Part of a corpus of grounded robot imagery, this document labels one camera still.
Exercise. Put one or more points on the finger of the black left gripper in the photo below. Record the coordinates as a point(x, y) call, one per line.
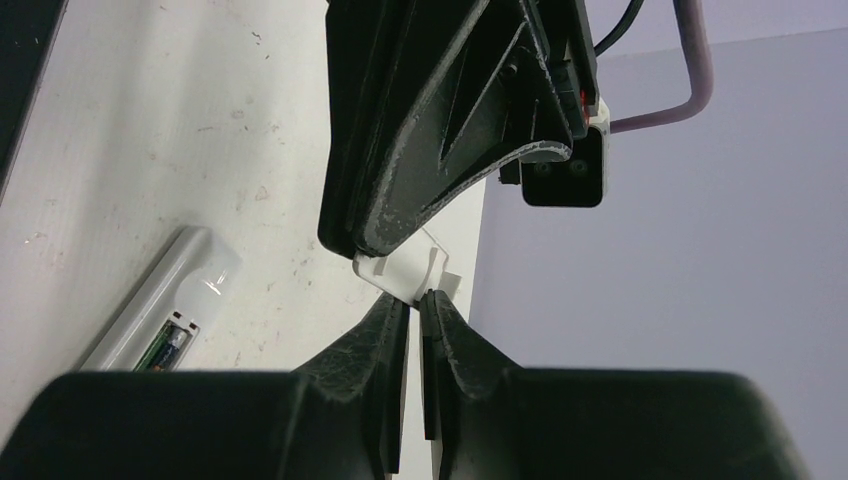
point(358, 119)

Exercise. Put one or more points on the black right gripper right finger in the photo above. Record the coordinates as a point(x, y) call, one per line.
point(487, 417)

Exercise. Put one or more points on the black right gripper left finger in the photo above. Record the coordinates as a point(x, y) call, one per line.
point(337, 416)

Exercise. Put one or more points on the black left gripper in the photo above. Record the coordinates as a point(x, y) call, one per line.
point(472, 86)

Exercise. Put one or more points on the white battery cover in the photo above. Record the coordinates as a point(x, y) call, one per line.
point(420, 264)

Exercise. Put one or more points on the black orange AAA battery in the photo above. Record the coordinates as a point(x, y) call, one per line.
point(170, 351)

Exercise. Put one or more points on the green AAA battery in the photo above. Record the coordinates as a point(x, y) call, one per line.
point(152, 352)

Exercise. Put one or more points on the white remote control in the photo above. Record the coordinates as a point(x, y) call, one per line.
point(189, 287)

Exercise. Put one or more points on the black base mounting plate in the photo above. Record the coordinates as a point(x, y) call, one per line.
point(28, 33)

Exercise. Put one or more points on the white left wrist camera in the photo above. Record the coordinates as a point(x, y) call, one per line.
point(578, 182)

